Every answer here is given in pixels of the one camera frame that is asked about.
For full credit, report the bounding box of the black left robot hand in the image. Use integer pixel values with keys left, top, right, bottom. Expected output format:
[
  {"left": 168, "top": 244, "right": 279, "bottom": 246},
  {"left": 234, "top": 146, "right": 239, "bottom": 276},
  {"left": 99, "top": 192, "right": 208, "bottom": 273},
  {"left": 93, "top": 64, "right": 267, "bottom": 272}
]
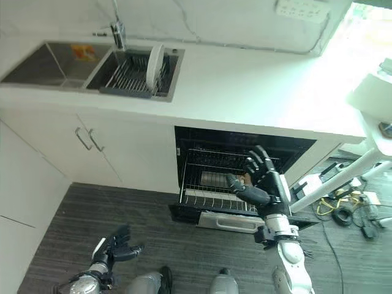
[{"left": 92, "top": 224, "right": 146, "bottom": 265}]

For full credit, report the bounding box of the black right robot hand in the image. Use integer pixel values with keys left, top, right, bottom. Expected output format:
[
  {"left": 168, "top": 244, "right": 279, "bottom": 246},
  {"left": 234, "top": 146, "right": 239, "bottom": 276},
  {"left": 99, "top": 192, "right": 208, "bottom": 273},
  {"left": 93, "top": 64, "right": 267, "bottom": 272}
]
[{"left": 225, "top": 145, "right": 291, "bottom": 218}]

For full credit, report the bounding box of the white round plate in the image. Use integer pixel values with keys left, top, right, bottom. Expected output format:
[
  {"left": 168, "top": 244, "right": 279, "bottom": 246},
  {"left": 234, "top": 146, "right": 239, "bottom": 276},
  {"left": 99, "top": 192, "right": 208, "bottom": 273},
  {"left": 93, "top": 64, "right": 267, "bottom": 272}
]
[{"left": 145, "top": 43, "right": 165, "bottom": 89}]

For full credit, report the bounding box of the built-in black dishwasher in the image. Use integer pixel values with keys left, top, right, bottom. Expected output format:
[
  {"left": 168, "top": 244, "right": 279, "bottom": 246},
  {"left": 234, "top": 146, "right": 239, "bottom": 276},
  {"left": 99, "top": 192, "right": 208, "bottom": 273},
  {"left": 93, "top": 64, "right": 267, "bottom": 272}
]
[{"left": 168, "top": 125, "right": 319, "bottom": 236}]

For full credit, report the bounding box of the open dishwasher door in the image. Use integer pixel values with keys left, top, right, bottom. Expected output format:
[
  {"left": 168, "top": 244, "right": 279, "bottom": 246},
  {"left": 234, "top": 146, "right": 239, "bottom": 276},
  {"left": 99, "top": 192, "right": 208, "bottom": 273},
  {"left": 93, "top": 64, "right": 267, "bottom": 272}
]
[{"left": 168, "top": 203, "right": 319, "bottom": 236}]

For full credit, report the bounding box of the black white floor device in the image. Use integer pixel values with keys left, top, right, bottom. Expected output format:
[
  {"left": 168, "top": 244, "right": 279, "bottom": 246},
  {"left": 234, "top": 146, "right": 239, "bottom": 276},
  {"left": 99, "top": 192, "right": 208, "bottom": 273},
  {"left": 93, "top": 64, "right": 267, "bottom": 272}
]
[{"left": 292, "top": 161, "right": 353, "bottom": 205}]

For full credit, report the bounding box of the white cabinet door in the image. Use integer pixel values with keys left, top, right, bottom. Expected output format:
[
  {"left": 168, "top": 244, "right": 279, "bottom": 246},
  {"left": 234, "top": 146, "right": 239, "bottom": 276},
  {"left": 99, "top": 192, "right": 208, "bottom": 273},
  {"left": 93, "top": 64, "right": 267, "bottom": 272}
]
[
  {"left": 76, "top": 112, "right": 179, "bottom": 192},
  {"left": 0, "top": 108, "right": 123, "bottom": 184}
]

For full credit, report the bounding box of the silver robot right leg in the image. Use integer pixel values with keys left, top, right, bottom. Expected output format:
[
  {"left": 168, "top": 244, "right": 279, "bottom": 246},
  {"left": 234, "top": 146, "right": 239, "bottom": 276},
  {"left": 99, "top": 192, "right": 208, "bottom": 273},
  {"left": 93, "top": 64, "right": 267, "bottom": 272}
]
[{"left": 209, "top": 268, "right": 239, "bottom": 294}]

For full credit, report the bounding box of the black power adapter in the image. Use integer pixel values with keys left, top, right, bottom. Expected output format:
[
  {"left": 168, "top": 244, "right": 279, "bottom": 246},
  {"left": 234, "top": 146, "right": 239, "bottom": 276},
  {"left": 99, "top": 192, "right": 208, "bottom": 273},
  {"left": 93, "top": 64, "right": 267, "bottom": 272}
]
[{"left": 360, "top": 217, "right": 380, "bottom": 239}]

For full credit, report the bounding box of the black dish drying rack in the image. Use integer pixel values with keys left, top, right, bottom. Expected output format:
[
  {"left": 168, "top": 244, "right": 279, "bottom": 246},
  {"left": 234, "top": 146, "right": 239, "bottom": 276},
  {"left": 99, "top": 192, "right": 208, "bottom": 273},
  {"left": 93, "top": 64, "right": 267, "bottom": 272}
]
[{"left": 98, "top": 46, "right": 180, "bottom": 99}]

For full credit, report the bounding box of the stainless steel double sink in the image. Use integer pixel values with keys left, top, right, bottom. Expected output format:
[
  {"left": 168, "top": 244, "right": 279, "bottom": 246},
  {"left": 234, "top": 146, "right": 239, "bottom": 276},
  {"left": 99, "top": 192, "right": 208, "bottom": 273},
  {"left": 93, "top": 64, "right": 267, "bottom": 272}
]
[{"left": 0, "top": 41, "right": 186, "bottom": 102}]

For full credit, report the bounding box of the white power strip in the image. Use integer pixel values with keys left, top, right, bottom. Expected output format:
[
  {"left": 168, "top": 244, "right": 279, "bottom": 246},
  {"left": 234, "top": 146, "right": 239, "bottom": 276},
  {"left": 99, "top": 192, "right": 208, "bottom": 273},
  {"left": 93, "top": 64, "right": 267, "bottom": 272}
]
[{"left": 274, "top": 0, "right": 331, "bottom": 24}]

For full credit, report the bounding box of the orange sticker label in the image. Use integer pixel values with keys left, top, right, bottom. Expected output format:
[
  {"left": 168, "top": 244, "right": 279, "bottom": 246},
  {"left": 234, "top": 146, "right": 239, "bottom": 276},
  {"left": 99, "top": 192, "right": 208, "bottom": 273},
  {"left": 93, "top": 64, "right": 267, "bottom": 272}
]
[{"left": 70, "top": 44, "right": 98, "bottom": 61}]

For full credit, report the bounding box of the chrome kitchen faucet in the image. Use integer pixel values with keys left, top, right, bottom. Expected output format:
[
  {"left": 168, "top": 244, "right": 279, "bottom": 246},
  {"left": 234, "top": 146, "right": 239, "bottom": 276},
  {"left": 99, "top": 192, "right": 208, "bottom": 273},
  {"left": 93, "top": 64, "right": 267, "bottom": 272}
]
[{"left": 92, "top": 0, "right": 128, "bottom": 51}]

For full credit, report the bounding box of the wire dishwasher rack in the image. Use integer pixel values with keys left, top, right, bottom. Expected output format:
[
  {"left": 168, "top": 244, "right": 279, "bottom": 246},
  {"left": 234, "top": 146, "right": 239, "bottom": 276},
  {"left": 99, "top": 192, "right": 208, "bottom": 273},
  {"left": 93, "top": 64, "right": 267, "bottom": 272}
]
[{"left": 177, "top": 148, "right": 284, "bottom": 217}]

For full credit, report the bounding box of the yellow cable bundle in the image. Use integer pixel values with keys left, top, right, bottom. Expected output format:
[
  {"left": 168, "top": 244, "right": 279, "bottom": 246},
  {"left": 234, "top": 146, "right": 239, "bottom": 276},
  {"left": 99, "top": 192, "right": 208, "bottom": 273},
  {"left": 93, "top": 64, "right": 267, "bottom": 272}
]
[{"left": 315, "top": 189, "right": 368, "bottom": 219}]

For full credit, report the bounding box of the black coiled cable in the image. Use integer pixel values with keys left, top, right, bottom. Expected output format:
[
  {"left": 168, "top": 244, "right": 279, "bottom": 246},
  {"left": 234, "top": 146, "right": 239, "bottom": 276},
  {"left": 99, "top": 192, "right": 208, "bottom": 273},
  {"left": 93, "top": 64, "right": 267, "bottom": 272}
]
[{"left": 332, "top": 206, "right": 356, "bottom": 228}]

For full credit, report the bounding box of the white metal stand frame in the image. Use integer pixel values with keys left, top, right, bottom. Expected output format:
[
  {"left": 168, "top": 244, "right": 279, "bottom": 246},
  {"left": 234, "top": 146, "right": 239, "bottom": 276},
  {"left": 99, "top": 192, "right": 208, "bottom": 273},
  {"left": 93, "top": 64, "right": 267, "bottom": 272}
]
[{"left": 289, "top": 72, "right": 392, "bottom": 213}]

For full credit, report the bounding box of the black floor cable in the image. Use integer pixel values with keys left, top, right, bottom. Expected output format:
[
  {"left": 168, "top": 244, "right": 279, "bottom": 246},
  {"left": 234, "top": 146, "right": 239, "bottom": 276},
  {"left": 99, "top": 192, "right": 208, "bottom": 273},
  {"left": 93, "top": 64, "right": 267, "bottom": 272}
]
[{"left": 318, "top": 211, "right": 349, "bottom": 294}]

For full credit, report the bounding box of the silver cabinet handle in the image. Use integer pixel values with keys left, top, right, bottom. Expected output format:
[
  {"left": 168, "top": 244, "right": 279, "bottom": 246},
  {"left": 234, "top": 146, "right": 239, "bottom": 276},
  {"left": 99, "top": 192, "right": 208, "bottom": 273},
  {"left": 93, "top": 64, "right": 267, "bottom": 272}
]
[
  {"left": 88, "top": 129, "right": 105, "bottom": 153},
  {"left": 75, "top": 127, "right": 92, "bottom": 151}
]

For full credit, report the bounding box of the white wall cable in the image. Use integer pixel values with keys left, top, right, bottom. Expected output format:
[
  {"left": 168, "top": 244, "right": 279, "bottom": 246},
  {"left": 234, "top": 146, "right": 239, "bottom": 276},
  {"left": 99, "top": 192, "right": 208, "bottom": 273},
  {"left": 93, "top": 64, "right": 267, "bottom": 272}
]
[{"left": 171, "top": 0, "right": 331, "bottom": 56}]

